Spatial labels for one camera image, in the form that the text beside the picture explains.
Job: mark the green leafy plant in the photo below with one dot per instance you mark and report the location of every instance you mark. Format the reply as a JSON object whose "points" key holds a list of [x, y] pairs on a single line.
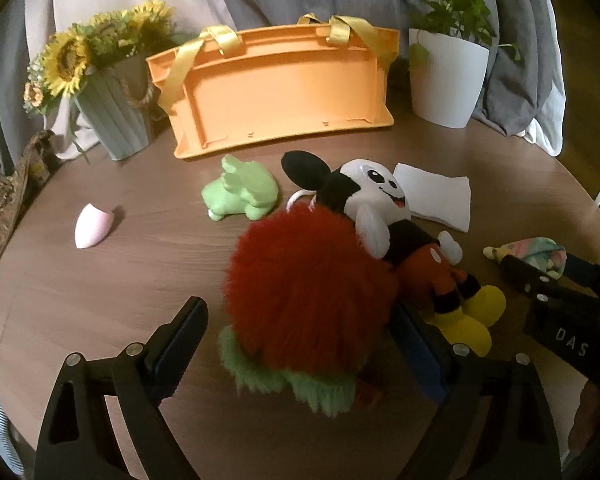
{"points": [[460, 7]]}

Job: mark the orange plastic crate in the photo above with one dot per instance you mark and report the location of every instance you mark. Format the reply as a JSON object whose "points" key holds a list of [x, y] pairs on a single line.
{"points": [[280, 90]]}

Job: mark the red and green furry plush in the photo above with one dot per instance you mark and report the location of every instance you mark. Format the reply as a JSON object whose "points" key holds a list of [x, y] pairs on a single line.
{"points": [[305, 285]]}

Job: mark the sunflower bouquet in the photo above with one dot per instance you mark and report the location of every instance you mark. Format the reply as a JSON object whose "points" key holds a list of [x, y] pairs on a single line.
{"points": [[70, 57]]}

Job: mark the grey curtain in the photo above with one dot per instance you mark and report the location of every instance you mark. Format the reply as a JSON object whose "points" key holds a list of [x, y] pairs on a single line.
{"points": [[5, 90], [520, 40]]}

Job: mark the green plush toy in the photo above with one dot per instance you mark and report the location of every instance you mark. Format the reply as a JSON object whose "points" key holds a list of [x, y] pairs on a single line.
{"points": [[240, 192]]}

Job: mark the black and white mouse plush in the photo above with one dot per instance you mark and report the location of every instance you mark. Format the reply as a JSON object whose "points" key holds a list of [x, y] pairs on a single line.
{"points": [[375, 185]]}

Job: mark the white cloth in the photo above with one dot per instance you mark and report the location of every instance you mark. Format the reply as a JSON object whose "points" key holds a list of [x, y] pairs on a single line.
{"points": [[437, 197]]}

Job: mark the pastel multicoloured small toy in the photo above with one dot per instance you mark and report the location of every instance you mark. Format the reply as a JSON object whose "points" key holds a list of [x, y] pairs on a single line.
{"points": [[542, 255]]}

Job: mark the white plant pot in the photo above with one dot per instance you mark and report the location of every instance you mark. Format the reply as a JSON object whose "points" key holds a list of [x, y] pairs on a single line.
{"points": [[447, 82]]}

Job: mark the person's right hand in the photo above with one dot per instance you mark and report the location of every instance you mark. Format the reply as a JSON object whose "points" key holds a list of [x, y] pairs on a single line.
{"points": [[592, 420]]}

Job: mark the brown patterned cloth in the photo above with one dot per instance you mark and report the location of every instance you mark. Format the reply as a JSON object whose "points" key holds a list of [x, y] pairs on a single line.
{"points": [[2, 210]]}

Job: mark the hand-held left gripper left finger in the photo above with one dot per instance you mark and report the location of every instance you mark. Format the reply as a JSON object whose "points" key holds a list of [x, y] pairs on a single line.
{"points": [[180, 342]]}

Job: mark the pink makeup sponge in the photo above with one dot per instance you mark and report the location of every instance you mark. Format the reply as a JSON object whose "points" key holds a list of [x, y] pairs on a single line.
{"points": [[92, 225]]}

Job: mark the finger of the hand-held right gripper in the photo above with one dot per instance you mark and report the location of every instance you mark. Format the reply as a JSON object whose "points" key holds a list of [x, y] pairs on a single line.
{"points": [[587, 270], [527, 277]]}

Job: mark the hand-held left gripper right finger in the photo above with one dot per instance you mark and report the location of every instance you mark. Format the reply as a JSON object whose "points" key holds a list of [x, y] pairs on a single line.
{"points": [[420, 355]]}

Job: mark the grey ribbed vase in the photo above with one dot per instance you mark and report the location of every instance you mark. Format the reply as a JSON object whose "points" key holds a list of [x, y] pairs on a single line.
{"points": [[120, 115]]}

